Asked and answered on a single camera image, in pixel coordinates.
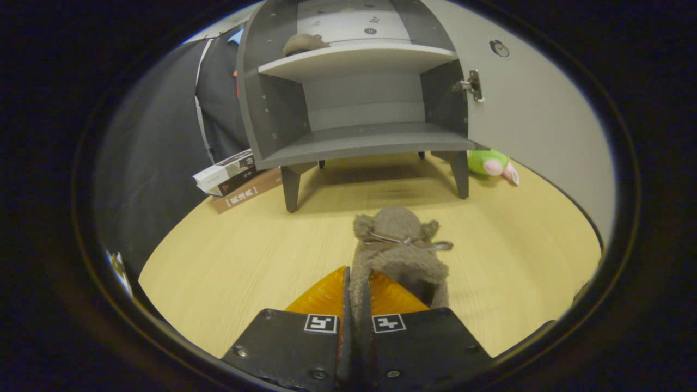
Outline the grey shoe cabinet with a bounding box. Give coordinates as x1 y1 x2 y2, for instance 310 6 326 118
236 0 480 213

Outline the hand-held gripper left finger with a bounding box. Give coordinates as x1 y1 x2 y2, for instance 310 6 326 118
221 266 352 392

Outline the brown fuzzy shoe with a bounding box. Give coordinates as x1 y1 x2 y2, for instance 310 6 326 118
282 34 330 57
348 205 454 327

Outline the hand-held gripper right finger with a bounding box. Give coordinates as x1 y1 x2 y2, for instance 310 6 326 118
359 269 496 391

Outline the metal door hinge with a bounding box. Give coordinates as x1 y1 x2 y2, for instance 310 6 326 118
453 69 484 103

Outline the green and pink plush toy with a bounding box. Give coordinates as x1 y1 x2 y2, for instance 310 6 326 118
467 149 520 186

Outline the black book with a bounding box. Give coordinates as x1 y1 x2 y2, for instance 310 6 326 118
218 166 260 197

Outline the brown book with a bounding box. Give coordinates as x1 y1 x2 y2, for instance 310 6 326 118
211 168 284 214

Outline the black backdrop cloth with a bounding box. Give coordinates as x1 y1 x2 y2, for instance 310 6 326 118
95 27 251 284

